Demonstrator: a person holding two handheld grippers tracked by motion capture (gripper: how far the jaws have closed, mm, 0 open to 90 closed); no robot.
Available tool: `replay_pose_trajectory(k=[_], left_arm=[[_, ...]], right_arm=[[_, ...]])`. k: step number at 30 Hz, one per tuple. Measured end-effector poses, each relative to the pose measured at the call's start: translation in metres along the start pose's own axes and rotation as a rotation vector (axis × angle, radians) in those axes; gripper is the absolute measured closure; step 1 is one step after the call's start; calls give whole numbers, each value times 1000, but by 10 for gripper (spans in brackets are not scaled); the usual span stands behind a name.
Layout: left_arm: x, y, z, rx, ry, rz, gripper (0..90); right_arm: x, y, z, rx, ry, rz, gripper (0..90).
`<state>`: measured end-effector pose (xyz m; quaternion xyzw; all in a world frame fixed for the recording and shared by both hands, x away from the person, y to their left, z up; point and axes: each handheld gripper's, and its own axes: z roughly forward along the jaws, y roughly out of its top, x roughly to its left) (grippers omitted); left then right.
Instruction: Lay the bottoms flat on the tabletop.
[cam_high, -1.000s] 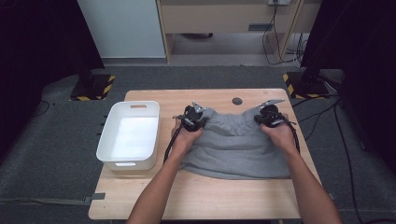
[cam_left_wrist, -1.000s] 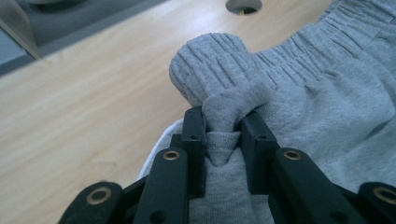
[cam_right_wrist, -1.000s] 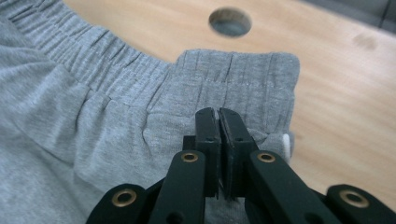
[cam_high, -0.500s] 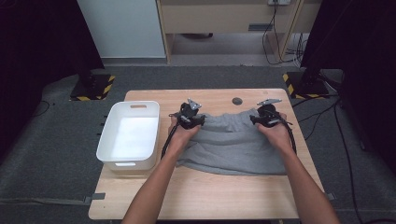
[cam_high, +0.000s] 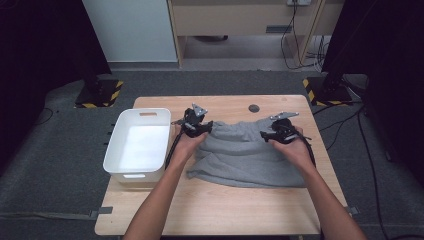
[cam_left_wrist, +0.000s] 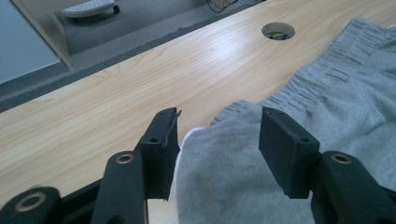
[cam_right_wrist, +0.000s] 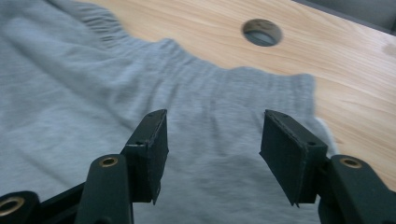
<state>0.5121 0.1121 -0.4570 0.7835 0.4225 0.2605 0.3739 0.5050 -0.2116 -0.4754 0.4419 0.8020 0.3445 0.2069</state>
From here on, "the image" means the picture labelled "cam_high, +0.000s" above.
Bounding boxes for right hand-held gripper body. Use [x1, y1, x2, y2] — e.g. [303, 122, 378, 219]
[269, 111, 313, 145]

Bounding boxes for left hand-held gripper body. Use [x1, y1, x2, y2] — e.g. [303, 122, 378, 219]
[171, 103, 209, 139]

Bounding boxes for grey pants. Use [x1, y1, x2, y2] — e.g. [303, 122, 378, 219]
[185, 119, 306, 189]

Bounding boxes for white plastic bin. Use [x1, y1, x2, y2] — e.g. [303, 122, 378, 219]
[102, 107, 172, 184]

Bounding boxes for person's right hand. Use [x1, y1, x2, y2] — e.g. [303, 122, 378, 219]
[267, 126, 316, 171]

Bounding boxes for person's left hand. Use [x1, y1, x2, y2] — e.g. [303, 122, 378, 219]
[169, 127, 210, 166]

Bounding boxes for black stand with striped base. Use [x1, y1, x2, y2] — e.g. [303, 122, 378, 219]
[302, 71, 354, 107]
[74, 66, 124, 109]

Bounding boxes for black floor tape marks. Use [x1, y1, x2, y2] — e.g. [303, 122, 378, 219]
[103, 123, 116, 146]

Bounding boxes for white cabinet panel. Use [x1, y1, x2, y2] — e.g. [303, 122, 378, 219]
[82, 0, 178, 63]

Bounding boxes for light wooden desk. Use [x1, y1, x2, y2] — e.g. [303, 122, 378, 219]
[166, 0, 346, 69]

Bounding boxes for black curtain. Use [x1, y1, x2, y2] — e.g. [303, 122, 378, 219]
[0, 0, 113, 168]
[321, 0, 424, 188]

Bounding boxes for right hand-held gripper black cable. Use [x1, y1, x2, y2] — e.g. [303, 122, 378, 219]
[293, 131, 317, 168]

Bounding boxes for hand-held gripper black cable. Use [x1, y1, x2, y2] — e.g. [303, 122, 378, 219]
[293, 131, 317, 168]
[164, 128, 185, 170]

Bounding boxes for left hand-held gripper black cable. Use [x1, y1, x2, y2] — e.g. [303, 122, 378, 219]
[164, 128, 185, 170]

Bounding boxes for black hanging cable bundle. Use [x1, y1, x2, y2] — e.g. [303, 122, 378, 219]
[280, 1, 324, 71]

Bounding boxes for long black floor cable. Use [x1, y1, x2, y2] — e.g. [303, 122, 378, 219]
[356, 104, 392, 240]

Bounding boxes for thin black floor cable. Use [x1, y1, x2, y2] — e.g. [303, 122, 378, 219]
[33, 107, 55, 126]

